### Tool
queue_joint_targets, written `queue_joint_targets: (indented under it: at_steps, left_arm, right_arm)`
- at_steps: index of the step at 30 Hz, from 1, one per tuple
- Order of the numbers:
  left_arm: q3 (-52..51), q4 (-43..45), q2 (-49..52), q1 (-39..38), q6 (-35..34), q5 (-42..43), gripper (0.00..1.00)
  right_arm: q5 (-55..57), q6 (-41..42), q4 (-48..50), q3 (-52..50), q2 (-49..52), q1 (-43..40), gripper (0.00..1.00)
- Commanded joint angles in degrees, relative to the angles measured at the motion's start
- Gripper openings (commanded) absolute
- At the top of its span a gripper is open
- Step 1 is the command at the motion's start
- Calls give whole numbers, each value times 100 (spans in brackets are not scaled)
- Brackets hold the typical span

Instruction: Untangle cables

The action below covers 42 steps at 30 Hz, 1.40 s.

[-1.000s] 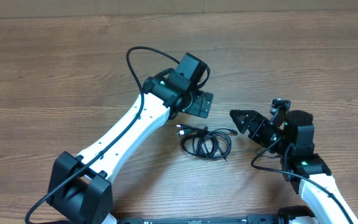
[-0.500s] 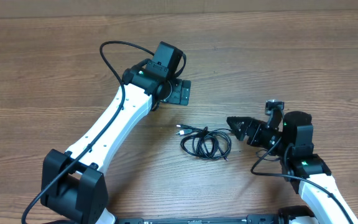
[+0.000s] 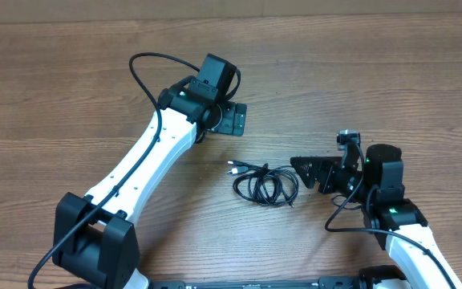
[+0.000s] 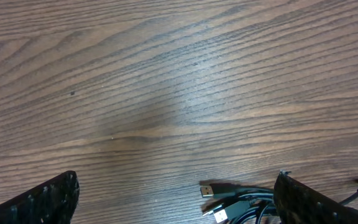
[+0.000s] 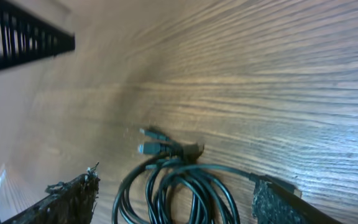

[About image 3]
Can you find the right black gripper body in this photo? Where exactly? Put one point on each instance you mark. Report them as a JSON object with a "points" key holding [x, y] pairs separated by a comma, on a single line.
{"points": [[338, 180]]}

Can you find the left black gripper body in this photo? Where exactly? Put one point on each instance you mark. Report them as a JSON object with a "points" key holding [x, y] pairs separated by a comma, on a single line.
{"points": [[228, 124]]}

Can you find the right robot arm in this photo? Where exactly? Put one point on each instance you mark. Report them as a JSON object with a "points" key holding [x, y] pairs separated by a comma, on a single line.
{"points": [[374, 180]]}

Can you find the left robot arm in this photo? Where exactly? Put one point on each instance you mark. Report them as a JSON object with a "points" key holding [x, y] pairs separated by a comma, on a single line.
{"points": [[95, 235]]}

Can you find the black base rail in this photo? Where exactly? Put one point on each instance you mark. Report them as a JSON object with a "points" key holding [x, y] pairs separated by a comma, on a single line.
{"points": [[332, 282]]}

